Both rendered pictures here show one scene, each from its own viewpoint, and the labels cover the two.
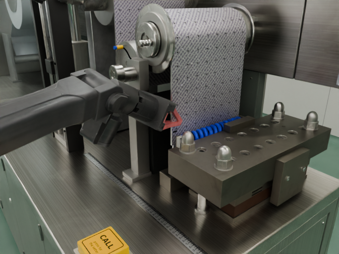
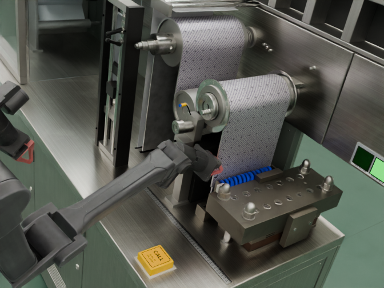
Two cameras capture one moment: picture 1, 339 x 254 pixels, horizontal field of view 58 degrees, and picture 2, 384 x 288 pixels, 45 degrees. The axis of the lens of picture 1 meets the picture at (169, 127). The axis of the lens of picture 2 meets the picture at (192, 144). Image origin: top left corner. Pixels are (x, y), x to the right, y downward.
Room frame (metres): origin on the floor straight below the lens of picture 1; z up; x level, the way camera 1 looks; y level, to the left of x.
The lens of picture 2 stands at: (-0.46, 0.12, 1.81)
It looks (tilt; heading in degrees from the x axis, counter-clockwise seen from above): 31 degrees down; 358
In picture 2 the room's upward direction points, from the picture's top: 10 degrees clockwise
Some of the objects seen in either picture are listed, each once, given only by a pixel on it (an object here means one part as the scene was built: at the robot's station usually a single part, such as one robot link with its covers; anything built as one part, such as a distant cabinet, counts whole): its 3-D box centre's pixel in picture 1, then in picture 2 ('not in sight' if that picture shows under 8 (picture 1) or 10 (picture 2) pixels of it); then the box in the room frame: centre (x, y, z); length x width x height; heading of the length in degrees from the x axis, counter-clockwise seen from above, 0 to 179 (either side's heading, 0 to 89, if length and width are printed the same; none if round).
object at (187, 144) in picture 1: (187, 141); (225, 190); (0.59, -0.04, 1.05); 0.04 x 0.04 x 0.04
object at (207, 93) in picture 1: (208, 99); (247, 152); (0.73, -0.10, 1.11); 0.23 x 0.01 x 0.18; 128
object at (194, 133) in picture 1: (214, 130); (247, 178); (0.71, -0.11, 1.03); 0.21 x 0.04 x 0.03; 128
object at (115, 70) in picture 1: (116, 73); (178, 127); (0.68, 0.12, 1.18); 0.04 x 0.02 x 0.04; 38
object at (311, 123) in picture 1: (312, 119); (328, 182); (0.72, -0.36, 1.05); 0.04 x 0.04 x 0.04
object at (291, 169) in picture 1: (290, 176); (299, 227); (0.59, -0.27, 0.96); 0.10 x 0.03 x 0.11; 128
